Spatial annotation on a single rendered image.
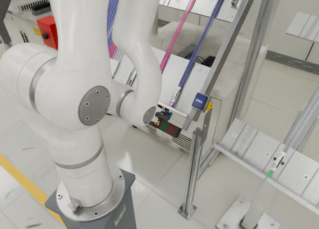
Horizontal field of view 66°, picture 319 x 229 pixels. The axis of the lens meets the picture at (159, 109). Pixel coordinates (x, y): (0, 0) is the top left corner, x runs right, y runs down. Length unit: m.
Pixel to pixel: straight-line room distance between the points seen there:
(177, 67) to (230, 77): 0.43
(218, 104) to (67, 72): 0.92
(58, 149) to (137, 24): 0.31
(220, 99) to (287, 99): 1.25
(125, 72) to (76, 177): 0.58
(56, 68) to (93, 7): 0.12
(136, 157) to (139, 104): 1.16
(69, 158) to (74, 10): 0.29
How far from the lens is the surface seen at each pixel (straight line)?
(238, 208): 1.54
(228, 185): 1.61
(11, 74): 0.49
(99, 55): 0.43
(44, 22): 1.61
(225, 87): 1.24
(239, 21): 0.96
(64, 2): 0.43
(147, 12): 0.57
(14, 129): 2.14
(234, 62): 1.45
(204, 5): 1.03
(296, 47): 2.79
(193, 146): 1.00
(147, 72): 0.53
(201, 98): 0.85
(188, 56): 1.40
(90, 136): 0.54
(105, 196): 0.71
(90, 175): 0.60
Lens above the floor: 1.33
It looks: 42 degrees down
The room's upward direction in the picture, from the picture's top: straight up
